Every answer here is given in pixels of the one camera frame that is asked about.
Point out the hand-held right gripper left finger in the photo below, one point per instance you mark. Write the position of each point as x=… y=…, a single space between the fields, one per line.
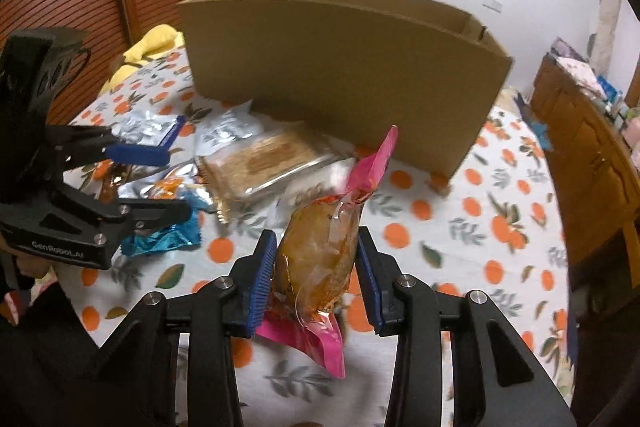
x=262 y=279

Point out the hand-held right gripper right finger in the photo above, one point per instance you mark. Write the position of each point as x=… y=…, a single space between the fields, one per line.
x=367 y=287

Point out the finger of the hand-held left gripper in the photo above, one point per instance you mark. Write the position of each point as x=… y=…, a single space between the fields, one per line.
x=155 y=212
x=135 y=154

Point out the blue foil snack packet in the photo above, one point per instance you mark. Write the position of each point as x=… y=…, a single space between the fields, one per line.
x=165 y=243

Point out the pink clear cake packet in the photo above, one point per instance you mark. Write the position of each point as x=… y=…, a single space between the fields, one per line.
x=320 y=247

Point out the silver snack packet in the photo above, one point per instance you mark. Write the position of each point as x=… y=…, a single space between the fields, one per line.
x=225 y=127

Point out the brown cardboard box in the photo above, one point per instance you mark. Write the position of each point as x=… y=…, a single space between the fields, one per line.
x=325 y=67

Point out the silver packet with blue edge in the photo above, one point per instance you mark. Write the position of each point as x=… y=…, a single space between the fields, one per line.
x=145 y=129

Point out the orange foil snack packet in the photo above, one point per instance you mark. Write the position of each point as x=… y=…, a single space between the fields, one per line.
x=170 y=187

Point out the brown snack packet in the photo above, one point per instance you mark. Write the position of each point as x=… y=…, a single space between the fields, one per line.
x=110 y=187

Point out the floral cloth with red edge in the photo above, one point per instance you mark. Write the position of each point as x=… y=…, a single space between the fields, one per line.
x=20 y=302

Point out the orange print tablecloth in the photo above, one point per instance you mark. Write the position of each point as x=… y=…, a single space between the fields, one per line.
x=475 y=257

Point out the yellow cloth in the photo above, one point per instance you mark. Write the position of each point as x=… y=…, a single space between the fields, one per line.
x=155 y=39

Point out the clear biscuit packet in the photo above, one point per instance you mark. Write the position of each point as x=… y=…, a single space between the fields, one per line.
x=270 y=162

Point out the blue cloth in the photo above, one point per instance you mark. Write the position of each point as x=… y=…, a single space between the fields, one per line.
x=535 y=122

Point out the brown wooden cabinet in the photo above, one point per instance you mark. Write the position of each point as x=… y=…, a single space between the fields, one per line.
x=590 y=147

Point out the pile of floral cloths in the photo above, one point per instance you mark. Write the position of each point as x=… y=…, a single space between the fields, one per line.
x=580 y=72

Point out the pale pink container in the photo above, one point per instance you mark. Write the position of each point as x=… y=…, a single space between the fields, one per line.
x=632 y=127

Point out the blue box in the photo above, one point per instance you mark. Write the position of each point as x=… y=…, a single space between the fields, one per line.
x=611 y=93

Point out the beige curtain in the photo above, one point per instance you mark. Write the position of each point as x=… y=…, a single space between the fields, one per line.
x=610 y=17

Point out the white wall socket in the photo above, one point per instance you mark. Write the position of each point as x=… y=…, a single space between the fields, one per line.
x=492 y=4

